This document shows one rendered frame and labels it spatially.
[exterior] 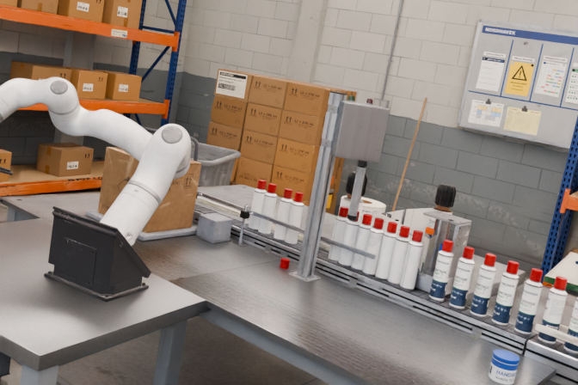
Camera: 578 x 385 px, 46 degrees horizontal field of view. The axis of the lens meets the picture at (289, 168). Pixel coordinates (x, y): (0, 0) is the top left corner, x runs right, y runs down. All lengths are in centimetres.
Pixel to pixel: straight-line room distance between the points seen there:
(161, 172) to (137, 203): 12
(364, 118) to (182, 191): 80
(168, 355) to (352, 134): 95
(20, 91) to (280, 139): 396
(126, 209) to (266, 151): 412
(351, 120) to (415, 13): 494
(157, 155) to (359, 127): 69
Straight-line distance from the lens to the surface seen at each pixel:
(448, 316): 235
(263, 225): 277
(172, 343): 233
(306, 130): 599
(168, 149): 215
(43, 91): 230
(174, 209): 273
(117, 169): 278
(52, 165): 663
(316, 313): 219
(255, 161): 623
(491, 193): 692
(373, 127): 239
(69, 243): 210
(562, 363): 225
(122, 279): 206
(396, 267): 245
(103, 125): 228
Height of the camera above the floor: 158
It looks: 9 degrees down
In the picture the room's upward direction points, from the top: 10 degrees clockwise
